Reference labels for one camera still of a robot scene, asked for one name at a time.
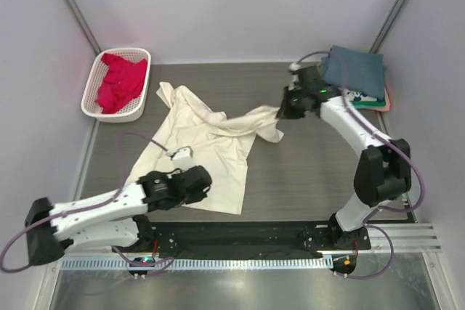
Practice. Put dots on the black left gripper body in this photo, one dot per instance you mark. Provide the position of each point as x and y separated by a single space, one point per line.
191 198

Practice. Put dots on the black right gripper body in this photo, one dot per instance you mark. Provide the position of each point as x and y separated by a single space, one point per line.
293 107

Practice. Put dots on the cream white t shirt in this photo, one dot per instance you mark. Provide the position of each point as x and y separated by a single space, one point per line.
220 144

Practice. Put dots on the white perforated plastic basket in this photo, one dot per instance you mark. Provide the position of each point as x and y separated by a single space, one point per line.
134 109

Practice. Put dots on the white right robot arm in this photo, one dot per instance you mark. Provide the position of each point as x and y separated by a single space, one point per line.
382 174

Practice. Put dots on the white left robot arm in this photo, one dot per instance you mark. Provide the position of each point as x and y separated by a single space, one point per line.
50 228

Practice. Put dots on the folded white blue patterned shirt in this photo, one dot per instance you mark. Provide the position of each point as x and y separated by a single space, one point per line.
358 96

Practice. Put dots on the folded grey-blue t shirt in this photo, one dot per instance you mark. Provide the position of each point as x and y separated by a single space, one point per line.
357 71

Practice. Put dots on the folded green t shirt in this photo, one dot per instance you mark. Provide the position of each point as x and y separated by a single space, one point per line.
359 104

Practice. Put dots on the red t shirt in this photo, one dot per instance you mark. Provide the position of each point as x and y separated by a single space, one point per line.
122 83

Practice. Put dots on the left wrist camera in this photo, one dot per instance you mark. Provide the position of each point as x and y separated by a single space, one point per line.
182 158

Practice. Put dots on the slotted grey cable duct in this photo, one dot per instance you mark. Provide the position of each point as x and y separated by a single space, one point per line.
118 264

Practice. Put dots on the right aluminium frame post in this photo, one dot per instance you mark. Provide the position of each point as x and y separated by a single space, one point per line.
387 26

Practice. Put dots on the aluminium frame post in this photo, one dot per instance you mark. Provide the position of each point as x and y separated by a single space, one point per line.
387 26
83 25

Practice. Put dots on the aluminium extrusion rail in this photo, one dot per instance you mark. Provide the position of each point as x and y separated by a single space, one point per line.
405 238

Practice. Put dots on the left aluminium frame post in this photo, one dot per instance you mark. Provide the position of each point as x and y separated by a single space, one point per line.
83 25

